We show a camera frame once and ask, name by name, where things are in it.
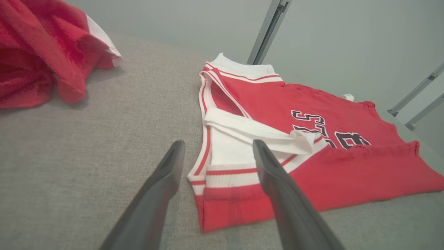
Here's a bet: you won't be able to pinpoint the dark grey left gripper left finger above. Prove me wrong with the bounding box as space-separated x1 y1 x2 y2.
100 140 186 250

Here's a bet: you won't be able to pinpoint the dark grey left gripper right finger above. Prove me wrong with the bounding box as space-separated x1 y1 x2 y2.
253 140 346 250

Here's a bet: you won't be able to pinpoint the red white basketball jersey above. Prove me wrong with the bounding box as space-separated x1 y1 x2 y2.
187 53 444 233

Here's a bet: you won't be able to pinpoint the red shorts with white waistband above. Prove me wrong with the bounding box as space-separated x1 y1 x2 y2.
0 0 124 109

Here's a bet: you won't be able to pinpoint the grey fabric sofa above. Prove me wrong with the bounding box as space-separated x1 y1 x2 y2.
0 33 444 250

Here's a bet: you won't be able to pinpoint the grey metal frame bar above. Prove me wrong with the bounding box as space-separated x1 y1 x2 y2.
405 93 444 131
387 62 444 117

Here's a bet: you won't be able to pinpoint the grey partition post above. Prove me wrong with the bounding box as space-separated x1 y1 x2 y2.
247 0 293 66

